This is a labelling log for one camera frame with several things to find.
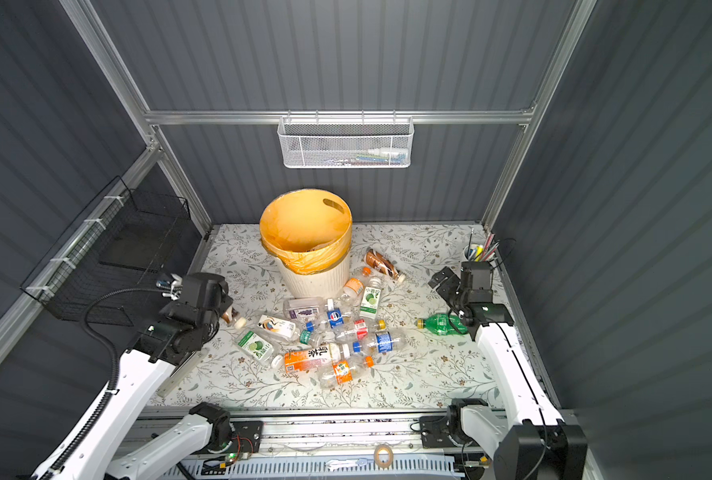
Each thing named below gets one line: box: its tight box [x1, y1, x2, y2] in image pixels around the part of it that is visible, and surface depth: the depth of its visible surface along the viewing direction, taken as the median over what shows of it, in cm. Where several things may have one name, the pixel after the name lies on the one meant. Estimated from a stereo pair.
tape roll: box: [374, 444, 394, 469], surface depth 72 cm
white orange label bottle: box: [257, 314, 302, 344], surface depth 88 cm
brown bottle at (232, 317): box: [221, 306, 247, 330], surface depth 73 cm
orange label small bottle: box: [320, 359, 356, 389], surface depth 81 cm
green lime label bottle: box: [359, 276, 383, 320], surface depth 96 cm
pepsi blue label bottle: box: [327, 298, 344, 329], surface depth 91 cm
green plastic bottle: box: [414, 314, 469, 335], surface depth 93 cm
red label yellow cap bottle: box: [335, 318, 387, 342], surface depth 89 cm
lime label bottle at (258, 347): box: [236, 330, 280, 367], surface depth 86 cm
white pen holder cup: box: [463, 243, 496, 263], surface depth 101 cm
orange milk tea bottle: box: [271, 343, 335, 374], surface depth 84 cm
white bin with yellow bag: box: [260, 188, 353, 299], surface depth 91 cm
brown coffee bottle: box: [365, 249, 406, 284], surface depth 105 cm
